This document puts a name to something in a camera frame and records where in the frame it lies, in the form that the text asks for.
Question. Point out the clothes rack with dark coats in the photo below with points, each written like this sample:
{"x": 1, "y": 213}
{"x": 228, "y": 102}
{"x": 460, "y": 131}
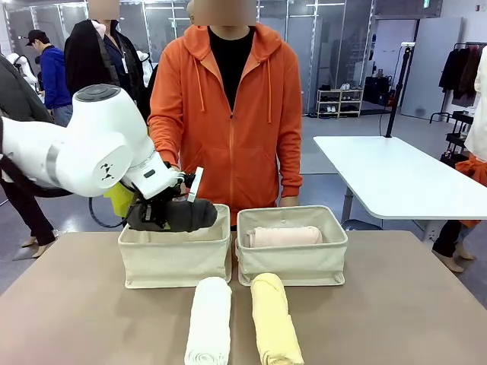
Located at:
{"x": 460, "y": 76}

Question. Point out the person in dark green coat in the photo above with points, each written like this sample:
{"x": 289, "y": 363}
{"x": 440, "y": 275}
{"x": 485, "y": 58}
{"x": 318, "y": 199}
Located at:
{"x": 15, "y": 99}

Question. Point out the yellow-green apron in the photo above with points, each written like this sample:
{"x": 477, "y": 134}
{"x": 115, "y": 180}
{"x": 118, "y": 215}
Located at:
{"x": 118, "y": 199}

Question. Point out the person's right hand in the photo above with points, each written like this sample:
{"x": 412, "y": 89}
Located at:
{"x": 175, "y": 167}

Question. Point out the orange-sleeved right forearm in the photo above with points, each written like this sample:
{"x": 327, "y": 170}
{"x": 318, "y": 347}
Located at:
{"x": 163, "y": 140}

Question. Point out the person in white coat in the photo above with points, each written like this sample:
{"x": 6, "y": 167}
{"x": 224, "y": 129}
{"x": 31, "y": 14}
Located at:
{"x": 479, "y": 133}

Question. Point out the white towel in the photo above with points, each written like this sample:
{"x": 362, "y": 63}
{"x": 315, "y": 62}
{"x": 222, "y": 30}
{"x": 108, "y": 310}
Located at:
{"x": 209, "y": 323}

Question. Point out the wooden shoe rack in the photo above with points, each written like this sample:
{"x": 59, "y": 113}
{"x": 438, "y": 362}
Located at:
{"x": 338, "y": 100}

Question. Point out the pink rolled towel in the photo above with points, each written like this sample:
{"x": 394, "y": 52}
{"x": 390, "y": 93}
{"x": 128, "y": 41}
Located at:
{"x": 285, "y": 236}

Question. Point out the black trolley cart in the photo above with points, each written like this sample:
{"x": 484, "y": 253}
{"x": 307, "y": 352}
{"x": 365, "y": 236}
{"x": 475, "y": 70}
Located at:
{"x": 460, "y": 133}

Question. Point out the yellow towel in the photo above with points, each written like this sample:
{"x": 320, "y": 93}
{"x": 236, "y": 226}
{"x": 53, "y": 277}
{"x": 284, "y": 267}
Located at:
{"x": 274, "y": 323}

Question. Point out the person's left hand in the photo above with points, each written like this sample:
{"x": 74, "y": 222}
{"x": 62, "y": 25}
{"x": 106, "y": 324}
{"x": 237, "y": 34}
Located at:
{"x": 290, "y": 201}

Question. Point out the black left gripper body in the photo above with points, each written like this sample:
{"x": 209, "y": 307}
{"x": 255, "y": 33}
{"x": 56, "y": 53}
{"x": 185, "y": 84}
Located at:
{"x": 160, "y": 201}

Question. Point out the person in blue jacket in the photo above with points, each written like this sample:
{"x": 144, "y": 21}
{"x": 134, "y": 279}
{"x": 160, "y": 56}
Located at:
{"x": 55, "y": 76}

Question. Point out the grey towel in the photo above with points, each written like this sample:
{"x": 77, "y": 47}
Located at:
{"x": 198, "y": 216}

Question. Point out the person in orange hoodie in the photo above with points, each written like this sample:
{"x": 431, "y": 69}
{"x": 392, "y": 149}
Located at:
{"x": 236, "y": 152}

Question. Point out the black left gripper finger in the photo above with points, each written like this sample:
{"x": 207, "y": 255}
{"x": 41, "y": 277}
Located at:
{"x": 164, "y": 222}
{"x": 149, "y": 215}

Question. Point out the beige fabric basket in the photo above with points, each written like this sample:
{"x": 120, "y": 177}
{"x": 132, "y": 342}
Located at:
{"x": 175, "y": 262}
{"x": 293, "y": 262}

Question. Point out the large white table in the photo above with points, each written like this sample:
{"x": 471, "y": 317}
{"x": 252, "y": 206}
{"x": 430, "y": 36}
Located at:
{"x": 399, "y": 178}

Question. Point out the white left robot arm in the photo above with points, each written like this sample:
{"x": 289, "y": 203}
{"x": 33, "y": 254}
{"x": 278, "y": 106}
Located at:
{"x": 95, "y": 144}

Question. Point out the orange-sleeved left forearm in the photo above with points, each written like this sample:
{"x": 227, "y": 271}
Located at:
{"x": 291, "y": 171}

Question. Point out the black tripod pole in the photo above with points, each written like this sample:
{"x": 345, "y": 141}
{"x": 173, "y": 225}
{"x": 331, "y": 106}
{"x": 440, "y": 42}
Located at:
{"x": 397, "y": 91}

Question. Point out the person in black coat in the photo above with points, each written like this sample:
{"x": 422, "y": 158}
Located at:
{"x": 83, "y": 57}

